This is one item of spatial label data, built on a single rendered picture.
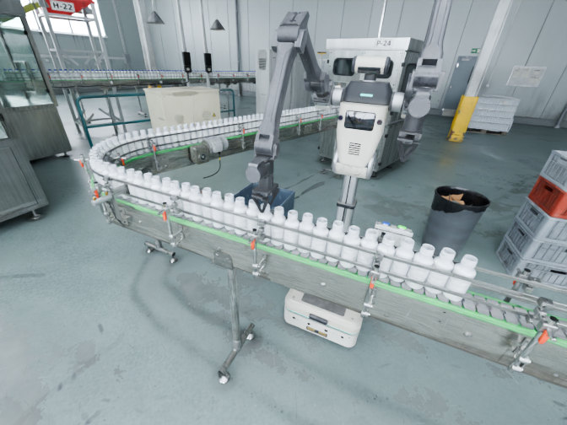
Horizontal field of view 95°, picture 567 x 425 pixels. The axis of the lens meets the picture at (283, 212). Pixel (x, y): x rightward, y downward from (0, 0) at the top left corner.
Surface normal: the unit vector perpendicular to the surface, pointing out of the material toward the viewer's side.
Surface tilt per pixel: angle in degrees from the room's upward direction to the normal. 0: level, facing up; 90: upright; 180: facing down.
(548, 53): 90
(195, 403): 0
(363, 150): 90
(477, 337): 90
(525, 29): 90
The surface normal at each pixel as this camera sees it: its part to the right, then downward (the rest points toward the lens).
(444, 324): -0.41, 0.44
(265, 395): 0.04, -0.86
